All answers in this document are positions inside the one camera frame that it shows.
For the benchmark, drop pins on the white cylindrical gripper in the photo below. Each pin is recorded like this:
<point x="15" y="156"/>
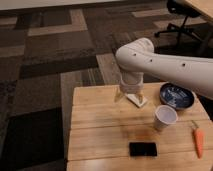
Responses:
<point x="130" y="89"/>

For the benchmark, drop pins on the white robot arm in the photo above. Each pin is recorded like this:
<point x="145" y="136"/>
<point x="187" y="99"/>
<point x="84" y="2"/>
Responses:
<point x="138" y="58"/>

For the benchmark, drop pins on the black rectangular block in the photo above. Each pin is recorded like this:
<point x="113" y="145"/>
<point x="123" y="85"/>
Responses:
<point x="142" y="149"/>

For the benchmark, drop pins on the white rectangular sponge block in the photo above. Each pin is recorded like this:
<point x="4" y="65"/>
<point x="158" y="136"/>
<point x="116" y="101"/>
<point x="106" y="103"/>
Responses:
<point x="135" y="100"/>

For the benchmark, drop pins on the orange carrot pepper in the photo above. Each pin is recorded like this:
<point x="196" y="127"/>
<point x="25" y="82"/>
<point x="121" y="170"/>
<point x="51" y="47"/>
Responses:
<point x="198" y="135"/>

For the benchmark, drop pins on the wooden desk corner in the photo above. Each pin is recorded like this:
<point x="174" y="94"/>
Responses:
<point x="205" y="7"/>

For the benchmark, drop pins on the blue ceramic bowl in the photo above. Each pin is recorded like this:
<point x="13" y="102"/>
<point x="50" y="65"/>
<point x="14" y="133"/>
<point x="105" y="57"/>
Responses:
<point x="176" y="97"/>

